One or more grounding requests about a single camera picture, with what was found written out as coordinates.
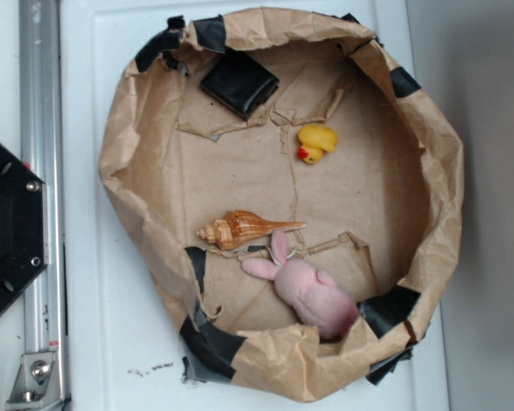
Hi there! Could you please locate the yellow rubber duck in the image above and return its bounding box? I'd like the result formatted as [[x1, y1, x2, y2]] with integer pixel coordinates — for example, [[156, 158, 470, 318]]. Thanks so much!
[[297, 124, 338, 164]]

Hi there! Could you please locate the striped conch seashell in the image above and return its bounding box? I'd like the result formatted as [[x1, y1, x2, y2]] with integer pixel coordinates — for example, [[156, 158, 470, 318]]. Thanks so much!
[[196, 211, 307, 251]]

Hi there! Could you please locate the pink plush bunny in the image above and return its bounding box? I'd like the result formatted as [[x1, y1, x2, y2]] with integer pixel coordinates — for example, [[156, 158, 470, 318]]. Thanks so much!
[[242, 229, 359, 340]]

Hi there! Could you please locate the black rectangular block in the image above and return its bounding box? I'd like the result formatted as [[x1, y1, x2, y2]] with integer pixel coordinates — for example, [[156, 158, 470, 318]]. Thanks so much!
[[200, 50, 279, 120]]

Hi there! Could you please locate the brown paper bag bin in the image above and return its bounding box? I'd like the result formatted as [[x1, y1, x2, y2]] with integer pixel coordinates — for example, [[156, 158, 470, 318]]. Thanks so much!
[[99, 7, 463, 402]]

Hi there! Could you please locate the white plastic tray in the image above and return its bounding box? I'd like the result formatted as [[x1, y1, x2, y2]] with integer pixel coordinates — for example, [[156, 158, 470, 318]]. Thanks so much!
[[60, 1, 450, 410]]

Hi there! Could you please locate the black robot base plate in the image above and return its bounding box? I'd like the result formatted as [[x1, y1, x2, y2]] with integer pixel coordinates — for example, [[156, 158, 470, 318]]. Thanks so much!
[[0, 143, 47, 317]]

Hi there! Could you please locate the aluminium extrusion rail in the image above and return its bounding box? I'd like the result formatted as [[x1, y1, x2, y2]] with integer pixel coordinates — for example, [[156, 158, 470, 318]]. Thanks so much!
[[19, 1, 71, 410]]

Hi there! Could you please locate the metal corner bracket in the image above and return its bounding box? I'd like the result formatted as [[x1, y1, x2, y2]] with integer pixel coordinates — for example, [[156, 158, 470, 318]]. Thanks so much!
[[5, 351, 61, 410]]

